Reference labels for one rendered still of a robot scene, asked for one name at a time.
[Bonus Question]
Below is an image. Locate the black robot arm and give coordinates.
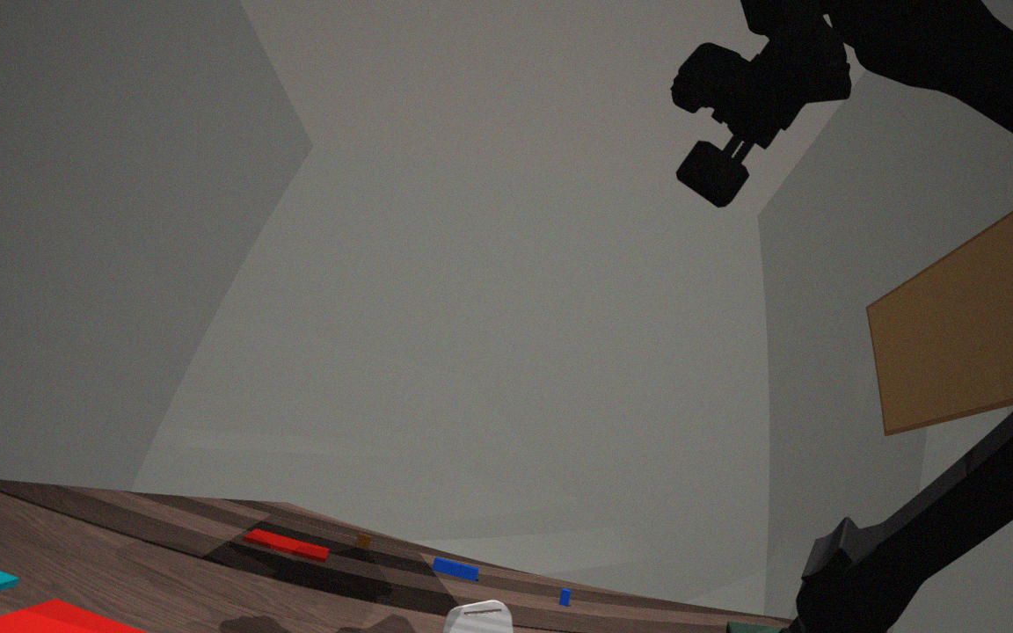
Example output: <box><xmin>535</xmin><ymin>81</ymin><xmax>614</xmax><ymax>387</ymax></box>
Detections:
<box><xmin>670</xmin><ymin>0</ymin><xmax>1013</xmax><ymax>633</ymax></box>

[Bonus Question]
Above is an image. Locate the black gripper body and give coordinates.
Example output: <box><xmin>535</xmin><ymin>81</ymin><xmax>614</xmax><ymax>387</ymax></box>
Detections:
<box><xmin>676</xmin><ymin>69</ymin><xmax>803</xmax><ymax>207</ymax></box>

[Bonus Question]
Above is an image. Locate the blue rectangular block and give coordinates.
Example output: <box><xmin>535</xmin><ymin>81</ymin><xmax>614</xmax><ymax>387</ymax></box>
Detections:
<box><xmin>432</xmin><ymin>557</ymin><xmax>478</xmax><ymax>581</ymax></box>

